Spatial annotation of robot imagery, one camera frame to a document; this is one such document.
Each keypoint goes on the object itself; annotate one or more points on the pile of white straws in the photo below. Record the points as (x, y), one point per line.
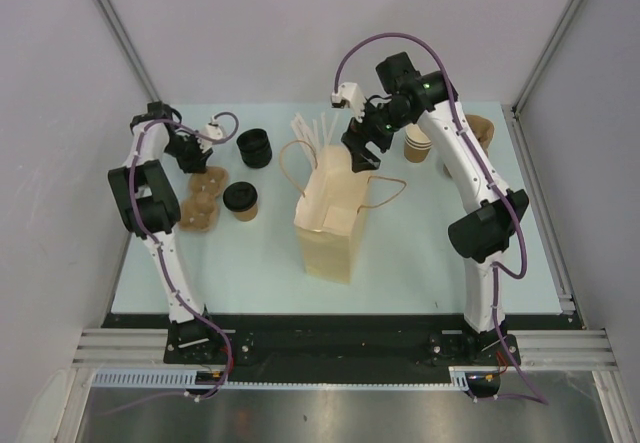
(314, 135)

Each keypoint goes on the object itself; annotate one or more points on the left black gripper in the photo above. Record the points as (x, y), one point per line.
(198, 162)

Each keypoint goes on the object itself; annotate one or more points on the stack of paper cups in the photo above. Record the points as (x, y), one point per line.
(416, 144)

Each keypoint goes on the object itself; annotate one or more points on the brown pulp cup carriers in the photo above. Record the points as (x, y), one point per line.
(483, 130)

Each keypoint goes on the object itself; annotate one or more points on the brown paper coffee cup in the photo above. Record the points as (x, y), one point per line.
(247, 214)

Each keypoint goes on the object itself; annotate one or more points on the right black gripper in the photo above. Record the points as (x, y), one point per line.
(360, 133)

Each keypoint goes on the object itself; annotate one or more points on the black plastic cup lid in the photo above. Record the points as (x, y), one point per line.
(240, 196)

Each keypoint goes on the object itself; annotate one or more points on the single brown pulp carrier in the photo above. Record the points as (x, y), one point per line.
(200, 210)

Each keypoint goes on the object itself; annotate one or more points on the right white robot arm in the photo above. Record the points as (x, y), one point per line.
(493, 210)

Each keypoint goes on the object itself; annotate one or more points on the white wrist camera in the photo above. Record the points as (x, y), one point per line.
(349, 95)
(210, 135)

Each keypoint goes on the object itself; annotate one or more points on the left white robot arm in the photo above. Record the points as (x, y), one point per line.
(148, 205)

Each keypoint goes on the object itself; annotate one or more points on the white cable duct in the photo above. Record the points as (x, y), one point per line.
(199, 381)

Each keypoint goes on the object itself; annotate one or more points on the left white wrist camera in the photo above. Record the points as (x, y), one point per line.
(210, 135)

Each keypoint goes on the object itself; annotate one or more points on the tan paper bag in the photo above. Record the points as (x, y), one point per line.
(331, 212)

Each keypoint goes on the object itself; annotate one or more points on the stack of black lids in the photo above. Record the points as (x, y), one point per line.
(255, 148)

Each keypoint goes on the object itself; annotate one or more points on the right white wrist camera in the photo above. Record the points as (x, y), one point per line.
(349, 95)

